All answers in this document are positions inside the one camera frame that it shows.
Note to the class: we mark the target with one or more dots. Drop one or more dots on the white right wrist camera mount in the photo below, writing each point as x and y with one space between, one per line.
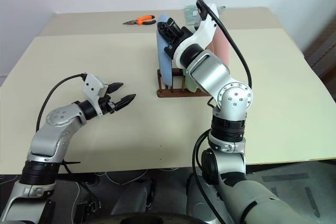
204 30

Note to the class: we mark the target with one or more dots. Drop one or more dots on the wooden dish rack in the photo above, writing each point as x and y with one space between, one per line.
172 94

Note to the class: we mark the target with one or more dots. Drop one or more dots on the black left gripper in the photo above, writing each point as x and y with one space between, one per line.
108 104

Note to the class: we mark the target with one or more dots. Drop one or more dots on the pink plate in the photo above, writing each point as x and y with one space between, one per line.
222 48

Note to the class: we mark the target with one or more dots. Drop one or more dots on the green plate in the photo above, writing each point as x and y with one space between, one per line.
190 83

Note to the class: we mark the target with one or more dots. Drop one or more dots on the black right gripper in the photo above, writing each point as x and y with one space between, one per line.
179 41

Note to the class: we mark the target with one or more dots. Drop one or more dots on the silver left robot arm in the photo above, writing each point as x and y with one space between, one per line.
44 142

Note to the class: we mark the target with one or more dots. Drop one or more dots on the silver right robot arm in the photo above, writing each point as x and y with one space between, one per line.
210 73

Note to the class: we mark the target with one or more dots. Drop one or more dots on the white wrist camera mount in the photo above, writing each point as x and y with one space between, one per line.
92 85
204 30

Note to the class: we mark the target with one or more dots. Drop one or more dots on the blue plate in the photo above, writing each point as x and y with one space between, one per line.
164 62

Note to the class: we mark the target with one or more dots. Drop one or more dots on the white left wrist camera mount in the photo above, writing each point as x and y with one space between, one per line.
92 85

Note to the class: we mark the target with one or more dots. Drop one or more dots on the dark grey rounded shape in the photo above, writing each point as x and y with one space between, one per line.
134 195

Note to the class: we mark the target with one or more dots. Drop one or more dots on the clear green plastic bag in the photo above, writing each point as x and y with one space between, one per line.
190 14

